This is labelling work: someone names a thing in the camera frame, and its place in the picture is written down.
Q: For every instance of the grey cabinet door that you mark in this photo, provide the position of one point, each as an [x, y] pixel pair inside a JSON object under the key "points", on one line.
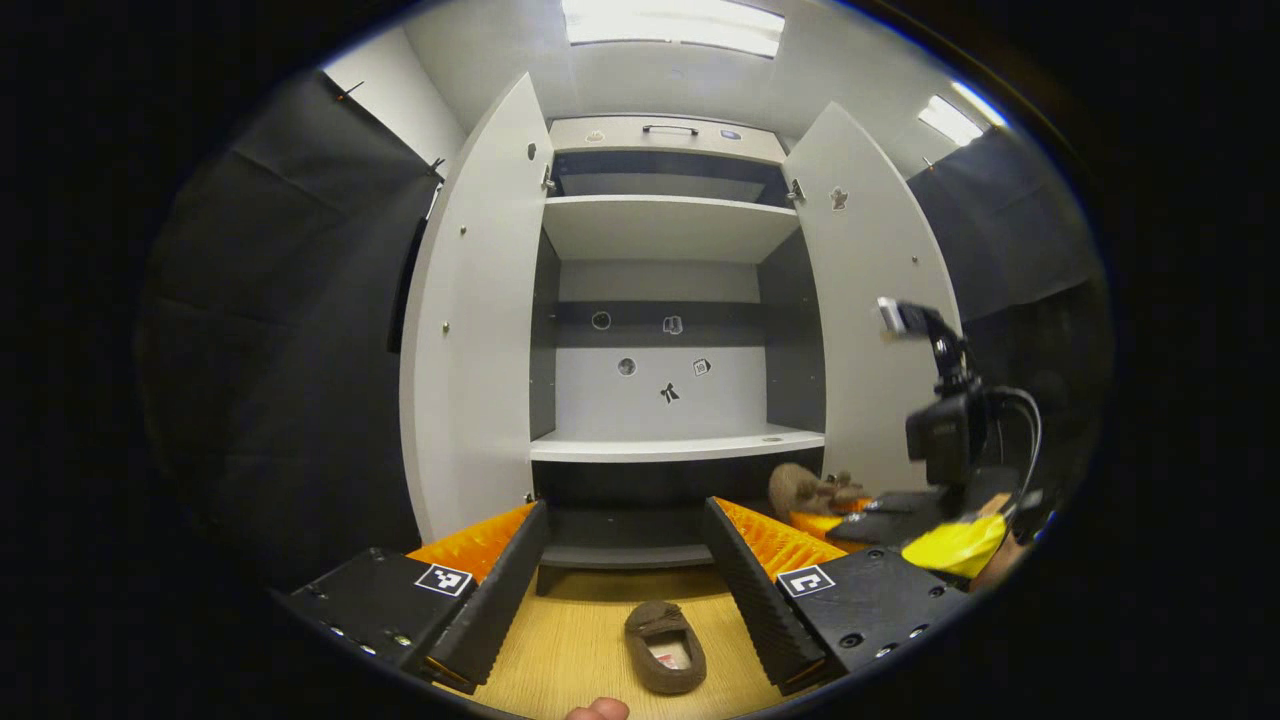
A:
{"points": [[870, 260], [480, 330]]}

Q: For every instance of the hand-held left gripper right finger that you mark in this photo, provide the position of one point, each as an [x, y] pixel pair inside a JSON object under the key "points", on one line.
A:
{"points": [[755, 600]]}

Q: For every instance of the small ceiling light panel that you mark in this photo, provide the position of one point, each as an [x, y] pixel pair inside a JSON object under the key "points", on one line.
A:
{"points": [[950, 120]]}

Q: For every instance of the large ceiling light panel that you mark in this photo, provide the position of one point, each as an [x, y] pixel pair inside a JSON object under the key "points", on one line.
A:
{"points": [[670, 25]]}

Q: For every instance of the grey cabinet drawer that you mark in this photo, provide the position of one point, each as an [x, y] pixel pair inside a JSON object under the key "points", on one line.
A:
{"points": [[620, 138]]}

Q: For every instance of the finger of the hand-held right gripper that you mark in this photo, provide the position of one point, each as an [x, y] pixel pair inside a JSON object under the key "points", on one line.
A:
{"points": [[890, 515]]}

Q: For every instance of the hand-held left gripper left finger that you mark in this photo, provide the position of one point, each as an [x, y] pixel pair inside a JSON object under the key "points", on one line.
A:
{"points": [[495, 605]]}

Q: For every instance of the grey shoe cabinet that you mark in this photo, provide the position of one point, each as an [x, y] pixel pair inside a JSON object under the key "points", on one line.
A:
{"points": [[660, 225]]}

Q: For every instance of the brown fuzzy shoe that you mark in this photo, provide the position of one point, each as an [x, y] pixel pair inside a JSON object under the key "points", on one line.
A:
{"points": [[650, 670], [795, 490]]}

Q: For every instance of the black backdrop cloth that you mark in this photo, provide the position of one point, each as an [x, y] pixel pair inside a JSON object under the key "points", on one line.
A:
{"points": [[280, 350], [1030, 230]]}

